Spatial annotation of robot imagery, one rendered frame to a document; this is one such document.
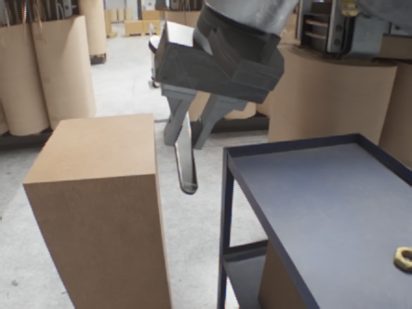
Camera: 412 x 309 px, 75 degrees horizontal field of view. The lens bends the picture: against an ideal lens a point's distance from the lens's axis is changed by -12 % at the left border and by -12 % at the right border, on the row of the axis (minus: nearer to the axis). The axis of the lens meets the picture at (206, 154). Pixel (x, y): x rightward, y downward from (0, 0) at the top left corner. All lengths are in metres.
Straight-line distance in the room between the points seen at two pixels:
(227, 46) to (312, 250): 0.41
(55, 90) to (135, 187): 2.12
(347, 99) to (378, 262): 0.67
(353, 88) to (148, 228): 0.80
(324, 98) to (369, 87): 0.17
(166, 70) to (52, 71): 2.40
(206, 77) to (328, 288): 0.37
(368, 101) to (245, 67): 0.96
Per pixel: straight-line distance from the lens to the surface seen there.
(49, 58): 2.67
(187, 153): 0.40
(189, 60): 0.31
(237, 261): 1.01
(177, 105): 0.37
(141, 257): 0.83
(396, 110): 1.40
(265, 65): 0.25
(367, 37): 1.15
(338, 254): 0.58
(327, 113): 1.12
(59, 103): 2.75
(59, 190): 0.71
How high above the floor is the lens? 1.27
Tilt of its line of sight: 29 degrees down
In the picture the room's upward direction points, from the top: straight up
